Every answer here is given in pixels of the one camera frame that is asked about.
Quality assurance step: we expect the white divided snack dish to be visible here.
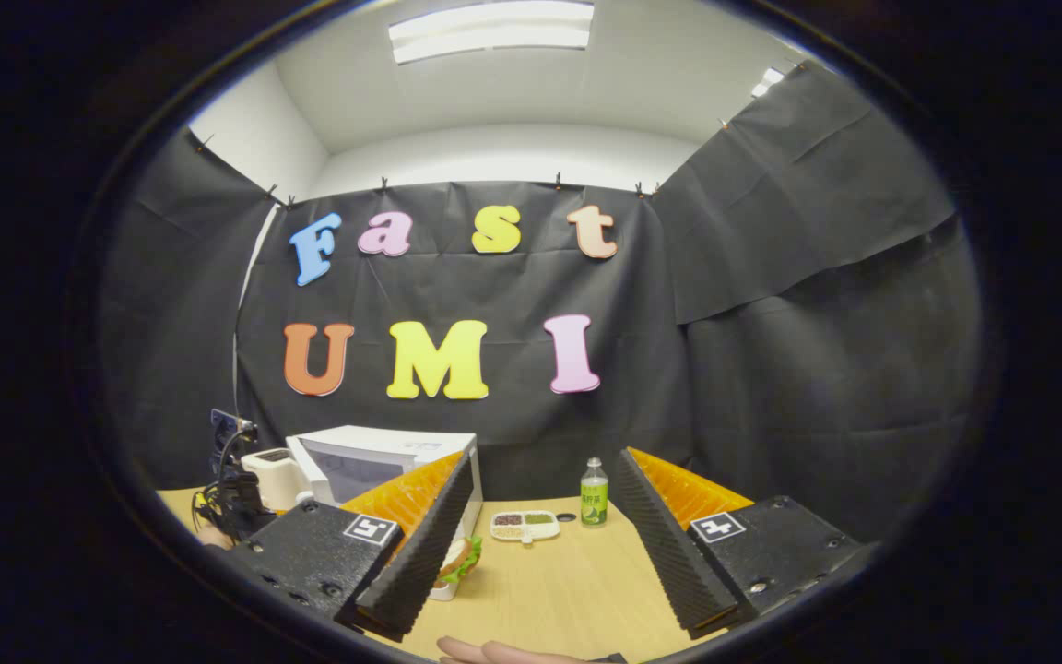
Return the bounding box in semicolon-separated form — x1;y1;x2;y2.
491;510;561;544

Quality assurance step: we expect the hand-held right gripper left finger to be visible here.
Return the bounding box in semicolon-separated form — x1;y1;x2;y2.
218;450;478;644

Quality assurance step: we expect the black backdrop cloth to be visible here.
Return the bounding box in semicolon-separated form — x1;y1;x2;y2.
98;60;988;545

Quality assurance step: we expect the white toaster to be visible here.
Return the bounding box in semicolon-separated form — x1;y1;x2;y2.
242;448;311;511

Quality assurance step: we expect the green drink bottle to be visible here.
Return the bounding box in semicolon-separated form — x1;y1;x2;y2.
581;457;609;528

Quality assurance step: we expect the white microwave oven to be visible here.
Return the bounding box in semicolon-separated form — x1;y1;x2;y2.
287;425;484;545

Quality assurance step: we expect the large ceiling light panel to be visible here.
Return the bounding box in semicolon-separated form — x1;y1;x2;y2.
389;0;595;65

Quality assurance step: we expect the sandwich with lettuce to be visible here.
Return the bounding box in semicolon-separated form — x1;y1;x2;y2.
437;535;484;587

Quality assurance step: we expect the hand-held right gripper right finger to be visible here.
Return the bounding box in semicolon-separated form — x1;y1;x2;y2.
617;447;875;640

